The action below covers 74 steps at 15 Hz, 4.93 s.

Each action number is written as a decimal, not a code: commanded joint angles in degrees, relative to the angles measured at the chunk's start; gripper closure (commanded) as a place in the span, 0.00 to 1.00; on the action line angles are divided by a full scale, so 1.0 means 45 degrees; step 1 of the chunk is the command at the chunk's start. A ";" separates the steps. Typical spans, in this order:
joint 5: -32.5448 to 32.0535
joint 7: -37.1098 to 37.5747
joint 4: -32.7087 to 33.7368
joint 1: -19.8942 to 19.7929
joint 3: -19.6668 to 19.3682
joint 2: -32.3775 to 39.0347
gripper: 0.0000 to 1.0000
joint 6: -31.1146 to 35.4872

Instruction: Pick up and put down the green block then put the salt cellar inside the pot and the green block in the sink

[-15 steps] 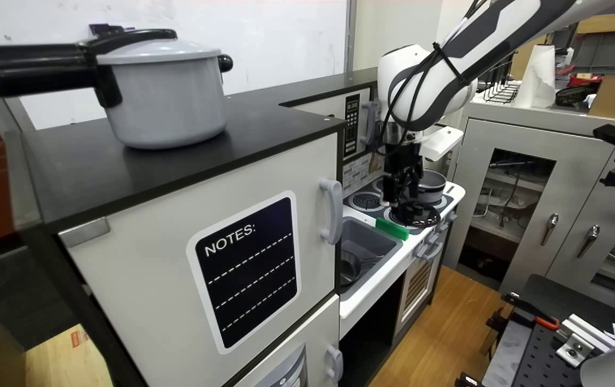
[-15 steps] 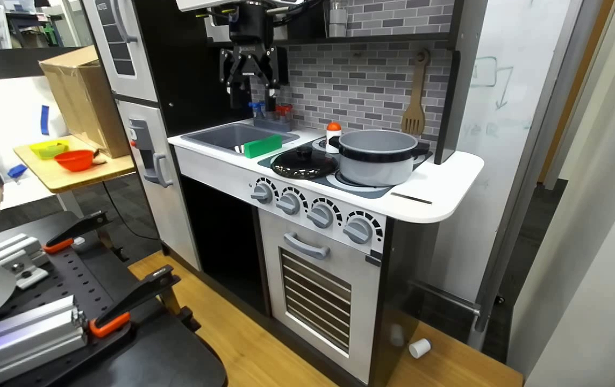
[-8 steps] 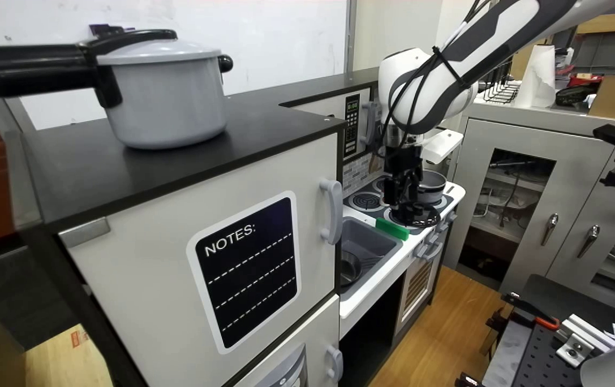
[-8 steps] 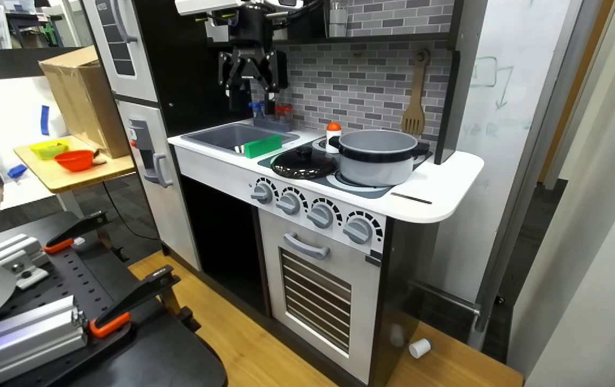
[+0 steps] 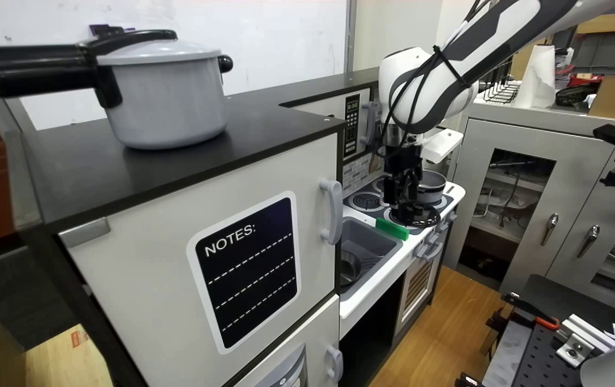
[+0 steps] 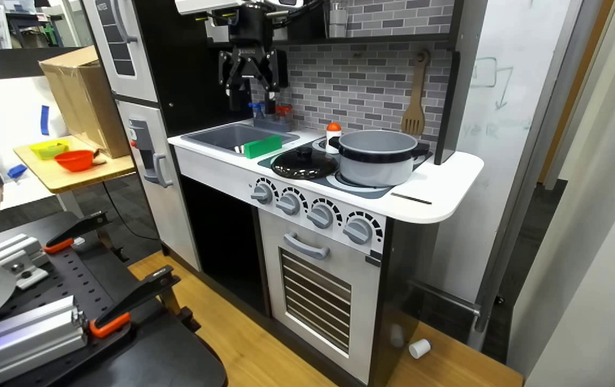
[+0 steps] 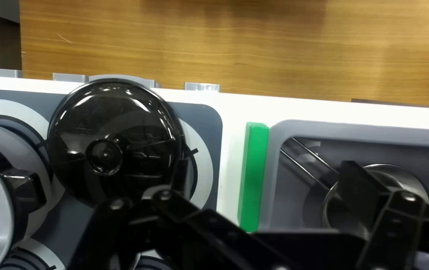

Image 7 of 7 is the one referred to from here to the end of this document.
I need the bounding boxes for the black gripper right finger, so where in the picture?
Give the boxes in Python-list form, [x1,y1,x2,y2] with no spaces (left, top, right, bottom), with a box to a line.
[333,160,429,270]

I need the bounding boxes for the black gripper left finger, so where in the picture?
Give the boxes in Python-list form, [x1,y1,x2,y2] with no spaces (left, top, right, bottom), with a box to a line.
[69,187,286,270]

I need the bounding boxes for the green block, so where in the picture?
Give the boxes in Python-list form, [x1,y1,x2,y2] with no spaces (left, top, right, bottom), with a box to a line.
[237,122,271,236]

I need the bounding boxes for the grey sink basin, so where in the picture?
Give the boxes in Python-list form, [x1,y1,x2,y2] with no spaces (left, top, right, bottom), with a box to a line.
[258,119,429,270]

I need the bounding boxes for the white toy kitchen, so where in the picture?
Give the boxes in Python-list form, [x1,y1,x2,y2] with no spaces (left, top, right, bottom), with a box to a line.
[0,74,429,270]

